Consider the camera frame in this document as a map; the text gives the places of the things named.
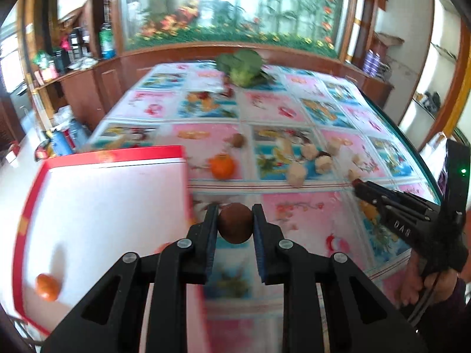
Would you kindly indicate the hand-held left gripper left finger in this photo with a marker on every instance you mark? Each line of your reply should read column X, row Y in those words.
column 210, row 235

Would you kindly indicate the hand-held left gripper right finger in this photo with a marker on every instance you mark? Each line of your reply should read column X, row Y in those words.
column 259, row 242

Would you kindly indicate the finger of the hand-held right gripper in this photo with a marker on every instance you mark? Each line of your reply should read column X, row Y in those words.
column 386, row 207
column 390, row 193

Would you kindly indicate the dark brown round fruit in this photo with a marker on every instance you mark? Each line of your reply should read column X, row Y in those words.
column 235, row 223

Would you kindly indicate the small red fruit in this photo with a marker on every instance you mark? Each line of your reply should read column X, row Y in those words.
column 230, row 92
column 356, row 181

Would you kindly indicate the orange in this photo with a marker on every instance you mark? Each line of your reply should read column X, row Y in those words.
column 47, row 286
column 222, row 166

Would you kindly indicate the pale cylindrical spongy chunk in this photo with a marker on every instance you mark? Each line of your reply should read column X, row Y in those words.
column 297, row 175

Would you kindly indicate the light brown round fruit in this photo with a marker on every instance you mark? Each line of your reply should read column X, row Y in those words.
column 238, row 140

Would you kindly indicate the red and white tray box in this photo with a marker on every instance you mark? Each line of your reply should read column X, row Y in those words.
column 103, row 220

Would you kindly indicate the person's right forearm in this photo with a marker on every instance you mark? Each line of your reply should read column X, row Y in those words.
column 445, row 309

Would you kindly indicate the person's right hand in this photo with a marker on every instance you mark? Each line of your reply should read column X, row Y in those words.
column 414, row 283

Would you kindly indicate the purple stacked packets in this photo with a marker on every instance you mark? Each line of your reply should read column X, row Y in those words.
column 371, row 62

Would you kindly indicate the green leafy vegetable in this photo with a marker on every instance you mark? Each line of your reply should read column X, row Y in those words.
column 243, row 67

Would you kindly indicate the blue thermos jug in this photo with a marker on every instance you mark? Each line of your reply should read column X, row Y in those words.
column 60, row 142

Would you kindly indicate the wooden sideboard cabinet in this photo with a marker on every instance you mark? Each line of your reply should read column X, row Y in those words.
column 99, row 84

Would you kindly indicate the green plastic bottle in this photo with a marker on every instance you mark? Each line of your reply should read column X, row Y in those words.
column 108, row 41

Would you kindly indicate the flower mural glass panel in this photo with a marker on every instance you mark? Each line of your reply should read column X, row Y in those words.
column 231, row 5

